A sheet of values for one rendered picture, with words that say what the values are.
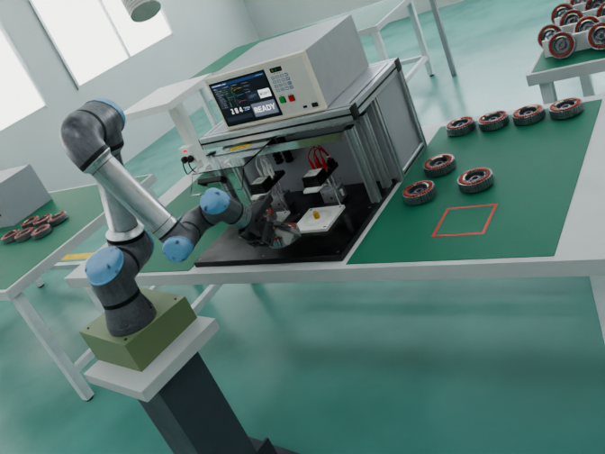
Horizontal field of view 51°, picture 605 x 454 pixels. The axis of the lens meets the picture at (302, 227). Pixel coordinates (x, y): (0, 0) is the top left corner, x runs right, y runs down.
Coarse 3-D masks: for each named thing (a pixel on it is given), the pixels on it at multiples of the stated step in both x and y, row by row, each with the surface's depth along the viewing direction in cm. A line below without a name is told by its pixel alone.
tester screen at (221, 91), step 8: (232, 80) 221; (240, 80) 219; (248, 80) 217; (256, 80) 216; (264, 80) 214; (216, 88) 226; (224, 88) 224; (232, 88) 223; (240, 88) 221; (248, 88) 219; (256, 88) 218; (216, 96) 228; (224, 96) 226; (232, 96) 225; (240, 96) 223; (272, 96) 216; (224, 104) 229; (232, 104) 227; (240, 104) 225; (248, 104) 223; (224, 112) 231; (248, 112) 225; (240, 120) 229; (248, 120) 227
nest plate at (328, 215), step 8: (312, 208) 229; (320, 208) 227; (328, 208) 224; (336, 208) 221; (344, 208) 221; (304, 216) 226; (312, 216) 223; (320, 216) 221; (328, 216) 218; (336, 216) 217; (304, 224) 220; (312, 224) 217; (320, 224) 215; (328, 224) 213; (304, 232) 217
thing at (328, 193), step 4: (328, 184) 232; (340, 184) 228; (324, 188) 230; (328, 188) 228; (332, 188) 227; (336, 188) 225; (340, 188) 227; (344, 188) 229; (324, 192) 229; (328, 192) 228; (332, 192) 227; (344, 192) 229; (324, 196) 230; (328, 196) 229; (332, 196) 228; (336, 196) 227; (340, 196) 227; (344, 196) 229; (324, 200) 231; (328, 200) 230; (332, 200) 229; (336, 200) 228; (340, 200) 227
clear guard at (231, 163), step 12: (240, 144) 231; (252, 144) 226; (264, 144) 220; (216, 156) 231; (228, 156) 225; (240, 156) 219; (252, 156) 214; (204, 168) 223; (216, 168) 217; (228, 168) 213; (240, 168) 209; (192, 180) 222; (228, 180) 212; (240, 180) 208; (192, 192) 221; (204, 192) 217
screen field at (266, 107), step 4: (268, 100) 218; (272, 100) 217; (252, 104) 223; (256, 104) 222; (260, 104) 221; (264, 104) 220; (268, 104) 219; (272, 104) 218; (252, 108) 223; (256, 108) 223; (260, 108) 222; (264, 108) 221; (268, 108) 220; (272, 108) 219; (276, 108) 218; (256, 112) 224; (260, 112) 223; (264, 112) 222; (268, 112) 221; (272, 112) 220; (276, 112) 219; (256, 116) 225
